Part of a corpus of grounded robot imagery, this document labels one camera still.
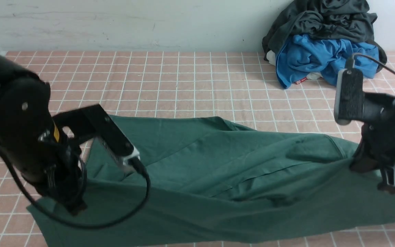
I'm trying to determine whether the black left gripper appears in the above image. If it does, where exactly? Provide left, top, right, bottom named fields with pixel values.
left=33, top=137, right=87, bottom=216

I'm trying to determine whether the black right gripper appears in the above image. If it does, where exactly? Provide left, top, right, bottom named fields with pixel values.
left=349, top=90, right=395, bottom=195

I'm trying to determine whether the green long-sleeve top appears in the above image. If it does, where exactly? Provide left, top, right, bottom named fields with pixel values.
left=27, top=116, right=395, bottom=247

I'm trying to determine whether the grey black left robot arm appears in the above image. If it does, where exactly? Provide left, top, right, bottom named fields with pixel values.
left=0, top=55, right=87, bottom=215

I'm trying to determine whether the blue crumpled garment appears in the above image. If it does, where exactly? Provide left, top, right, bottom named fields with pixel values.
left=276, top=33, right=380, bottom=89

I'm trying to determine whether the dark grey crumpled garment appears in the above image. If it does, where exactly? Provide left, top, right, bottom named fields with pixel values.
left=262, top=0, right=387, bottom=64

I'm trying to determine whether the pink grid-pattern table cloth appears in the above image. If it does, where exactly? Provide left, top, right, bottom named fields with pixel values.
left=0, top=51, right=395, bottom=247

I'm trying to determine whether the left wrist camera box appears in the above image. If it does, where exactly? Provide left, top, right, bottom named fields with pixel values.
left=53, top=104, right=147, bottom=177

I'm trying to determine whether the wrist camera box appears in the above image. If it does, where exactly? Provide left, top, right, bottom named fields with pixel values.
left=334, top=53, right=395, bottom=126
left=53, top=104, right=147, bottom=177

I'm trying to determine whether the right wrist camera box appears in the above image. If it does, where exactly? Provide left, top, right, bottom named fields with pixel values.
left=334, top=53, right=395, bottom=126

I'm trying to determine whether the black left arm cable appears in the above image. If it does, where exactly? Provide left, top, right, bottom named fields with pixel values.
left=0, top=137, right=151, bottom=230

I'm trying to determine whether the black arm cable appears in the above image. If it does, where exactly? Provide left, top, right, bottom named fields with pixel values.
left=350, top=53, right=395, bottom=89
left=0, top=137, right=151, bottom=230

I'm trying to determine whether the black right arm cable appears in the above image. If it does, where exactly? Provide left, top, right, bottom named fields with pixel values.
left=350, top=53, right=395, bottom=89

